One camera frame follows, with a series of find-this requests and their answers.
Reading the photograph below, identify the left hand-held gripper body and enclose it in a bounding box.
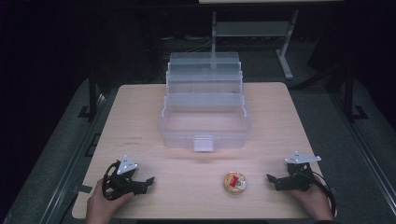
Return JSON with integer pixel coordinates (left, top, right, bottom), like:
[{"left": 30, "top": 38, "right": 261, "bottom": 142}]
[{"left": 106, "top": 154, "right": 145, "bottom": 198}]

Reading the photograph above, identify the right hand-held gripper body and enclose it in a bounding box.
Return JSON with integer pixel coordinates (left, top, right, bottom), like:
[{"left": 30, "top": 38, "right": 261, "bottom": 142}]
[{"left": 276, "top": 150, "right": 322, "bottom": 191}]

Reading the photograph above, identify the person's right hand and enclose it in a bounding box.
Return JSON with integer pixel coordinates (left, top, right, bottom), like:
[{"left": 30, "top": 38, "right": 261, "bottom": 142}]
[{"left": 290, "top": 175, "right": 335, "bottom": 222}]

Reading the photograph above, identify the person's left hand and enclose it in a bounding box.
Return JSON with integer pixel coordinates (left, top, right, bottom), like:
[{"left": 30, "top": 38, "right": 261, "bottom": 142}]
[{"left": 85, "top": 178, "right": 135, "bottom": 224}]

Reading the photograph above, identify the wooden table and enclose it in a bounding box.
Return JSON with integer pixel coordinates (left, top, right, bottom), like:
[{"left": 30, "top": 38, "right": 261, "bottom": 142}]
[{"left": 71, "top": 81, "right": 339, "bottom": 220}]

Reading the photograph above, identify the clear plastic tiered storage box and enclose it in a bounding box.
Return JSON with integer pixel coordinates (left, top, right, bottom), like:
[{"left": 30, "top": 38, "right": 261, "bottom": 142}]
[{"left": 156, "top": 51, "right": 252, "bottom": 153}]

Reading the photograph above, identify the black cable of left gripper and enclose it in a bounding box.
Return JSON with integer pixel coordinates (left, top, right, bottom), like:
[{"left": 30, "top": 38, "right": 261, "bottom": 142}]
[{"left": 101, "top": 160, "right": 121, "bottom": 201}]

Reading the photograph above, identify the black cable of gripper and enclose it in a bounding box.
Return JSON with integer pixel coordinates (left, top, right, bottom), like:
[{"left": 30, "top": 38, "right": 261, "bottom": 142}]
[
  {"left": 306, "top": 169, "right": 338, "bottom": 218},
  {"left": 101, "top": 160, "right": 121, "bottom": 201}
]

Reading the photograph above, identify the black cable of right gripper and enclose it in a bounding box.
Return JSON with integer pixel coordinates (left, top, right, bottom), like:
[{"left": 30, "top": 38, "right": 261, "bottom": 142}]
[{"left": 306, "top": 169, "right": 338, "bottom": 218}]

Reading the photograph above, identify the black metal post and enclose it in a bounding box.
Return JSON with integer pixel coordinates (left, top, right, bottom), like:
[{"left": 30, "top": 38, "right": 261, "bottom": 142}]
[
  {"left": 78, "top": 72, "right": 100, "bottom": 122},
  {"left": 342, "top": 69, "right": 369, "bottom": 122}
]

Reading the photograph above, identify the grey metal stand frame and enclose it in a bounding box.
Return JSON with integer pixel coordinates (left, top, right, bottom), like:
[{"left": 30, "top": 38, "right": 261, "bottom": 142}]
[{"left": 210, "top": 9, "right": 301, "bottom": 80}]

